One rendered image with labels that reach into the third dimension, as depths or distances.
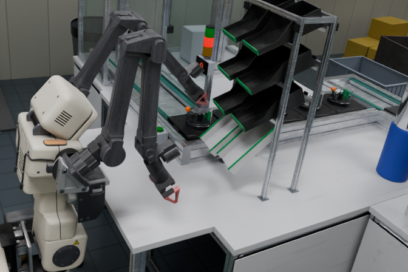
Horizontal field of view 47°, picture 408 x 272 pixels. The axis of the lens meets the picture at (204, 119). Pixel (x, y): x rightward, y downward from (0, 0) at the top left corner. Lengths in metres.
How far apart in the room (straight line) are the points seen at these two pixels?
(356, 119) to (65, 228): 1.79
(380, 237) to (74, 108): 1.42
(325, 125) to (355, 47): 4.17
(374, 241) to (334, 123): 0.77
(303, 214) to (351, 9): 5.61
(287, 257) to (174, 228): 0.50
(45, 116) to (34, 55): 3.70
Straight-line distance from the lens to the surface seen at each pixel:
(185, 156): 2.19
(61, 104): 1.58
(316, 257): 2.20
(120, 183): 2.07
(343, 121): 2.81
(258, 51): 1.74
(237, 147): 2.03
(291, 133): 2.55
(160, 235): 1.81
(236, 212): 1.97
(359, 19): 7.60
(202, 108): 2.30
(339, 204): 2.18
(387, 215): 2.22
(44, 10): 5.16
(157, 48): 1.41
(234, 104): 2.03
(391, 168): 2.46
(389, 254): 2.26
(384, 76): 4.35
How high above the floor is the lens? 2.04
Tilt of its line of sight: 26 degrees down
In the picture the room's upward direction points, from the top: 8 degrees clockwise
